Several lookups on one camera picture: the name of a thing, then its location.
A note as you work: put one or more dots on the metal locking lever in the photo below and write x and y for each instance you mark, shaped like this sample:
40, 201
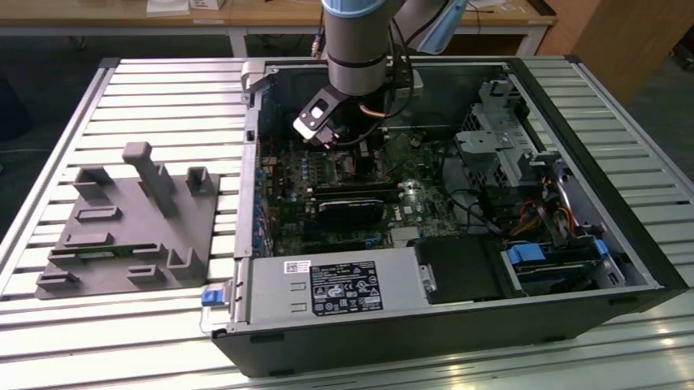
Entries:
395, 170

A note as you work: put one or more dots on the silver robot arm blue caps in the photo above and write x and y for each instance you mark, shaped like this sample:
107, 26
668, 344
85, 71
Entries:
355, 48

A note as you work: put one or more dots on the CPU socket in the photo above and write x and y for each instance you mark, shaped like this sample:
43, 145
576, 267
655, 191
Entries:
344, 167

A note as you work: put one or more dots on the black plastic cover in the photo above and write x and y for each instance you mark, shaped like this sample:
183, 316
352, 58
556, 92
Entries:
460, 268

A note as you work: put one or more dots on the green motherboard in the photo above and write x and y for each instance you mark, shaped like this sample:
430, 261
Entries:
418, 203

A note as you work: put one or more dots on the black graphics card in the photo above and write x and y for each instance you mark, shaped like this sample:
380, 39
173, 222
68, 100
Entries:
349, 211

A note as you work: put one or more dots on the grey metal drive cage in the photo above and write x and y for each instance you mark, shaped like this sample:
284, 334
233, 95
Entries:
482, 150

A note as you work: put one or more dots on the silver chipset heatsink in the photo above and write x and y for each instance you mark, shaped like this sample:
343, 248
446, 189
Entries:
406, 235

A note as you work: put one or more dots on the hard disk in blue carrier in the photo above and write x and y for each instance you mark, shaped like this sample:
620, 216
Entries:
523, 254

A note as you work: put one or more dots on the white labelled box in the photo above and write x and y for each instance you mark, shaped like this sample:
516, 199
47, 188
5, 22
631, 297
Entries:
205, 4

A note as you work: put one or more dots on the silver power supply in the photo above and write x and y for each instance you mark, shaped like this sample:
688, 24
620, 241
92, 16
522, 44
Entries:
271, 292

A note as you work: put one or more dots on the wooden desk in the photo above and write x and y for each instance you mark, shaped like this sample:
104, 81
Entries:
163, 20

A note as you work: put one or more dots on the grey parts rack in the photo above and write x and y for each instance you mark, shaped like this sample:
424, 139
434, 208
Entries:
135, 227

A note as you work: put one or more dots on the blue case latch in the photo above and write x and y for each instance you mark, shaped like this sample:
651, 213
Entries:
213, 296

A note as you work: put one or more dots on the wooden cabinet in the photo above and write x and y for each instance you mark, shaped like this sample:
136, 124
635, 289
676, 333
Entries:
623, 40

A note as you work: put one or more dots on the blue plastic clip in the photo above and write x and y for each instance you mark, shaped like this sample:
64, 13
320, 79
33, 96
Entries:
599, 250

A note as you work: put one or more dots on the black PC case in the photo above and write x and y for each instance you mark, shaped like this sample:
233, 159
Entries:
379, 349

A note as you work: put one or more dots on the green RAM stick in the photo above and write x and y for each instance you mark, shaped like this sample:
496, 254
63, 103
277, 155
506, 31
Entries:
103, 252

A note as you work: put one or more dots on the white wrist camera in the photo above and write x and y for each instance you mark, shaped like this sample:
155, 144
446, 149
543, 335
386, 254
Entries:
313, 118

